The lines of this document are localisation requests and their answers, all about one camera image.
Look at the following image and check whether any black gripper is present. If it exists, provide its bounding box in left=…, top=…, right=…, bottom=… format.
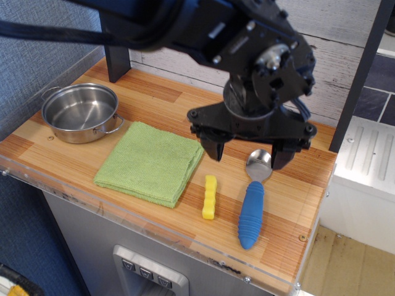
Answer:
left=188, top=102, right=317, bottom=170

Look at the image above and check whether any blue handled metal spoon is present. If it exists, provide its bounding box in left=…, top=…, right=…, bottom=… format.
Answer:
left=238, top=149, right=272, bottom=250

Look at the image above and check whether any yellow toy vegetable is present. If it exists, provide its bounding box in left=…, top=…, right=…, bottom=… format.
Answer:
left=202, top=175, right=217, bottom=220

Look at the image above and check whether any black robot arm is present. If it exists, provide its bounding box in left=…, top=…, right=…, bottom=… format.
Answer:
left=83, top=1, right=317, bottom=170

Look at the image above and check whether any green folded cloth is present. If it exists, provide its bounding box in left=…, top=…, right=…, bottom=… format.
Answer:
left=93, top=122, right=204, bottom=208

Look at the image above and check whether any white grooved side appliance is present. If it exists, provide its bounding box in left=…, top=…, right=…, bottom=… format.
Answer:
left=320, top=117, right=394, bottom=253

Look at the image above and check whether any clear acrylic edge guard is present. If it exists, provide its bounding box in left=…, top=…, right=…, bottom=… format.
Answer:
left=1, top=148, right=336, bottom=295

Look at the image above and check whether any silver button panel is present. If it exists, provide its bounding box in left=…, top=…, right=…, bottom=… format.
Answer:
left=113, top=245, right=189, bottom=295

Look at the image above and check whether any stainless steel pot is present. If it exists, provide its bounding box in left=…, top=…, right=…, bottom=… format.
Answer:
left=41, top=83, right=125, bottom=144

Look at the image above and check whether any dark left frame post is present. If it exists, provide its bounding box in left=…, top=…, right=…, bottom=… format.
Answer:
left=99, top=9, right=132, bottom=84

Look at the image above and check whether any dark frame post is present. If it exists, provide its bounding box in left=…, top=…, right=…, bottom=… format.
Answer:
left=99, top=9, right=132, bottom=84
left=329, top=0, right=394, bottom=153

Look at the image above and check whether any dark right frame post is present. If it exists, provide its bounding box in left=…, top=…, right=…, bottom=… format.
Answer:
left=329, top=0, right=394, bottom=153

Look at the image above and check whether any black braided cable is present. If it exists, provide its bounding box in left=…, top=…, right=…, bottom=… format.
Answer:
left=0, top=18, right=118, bottom=47

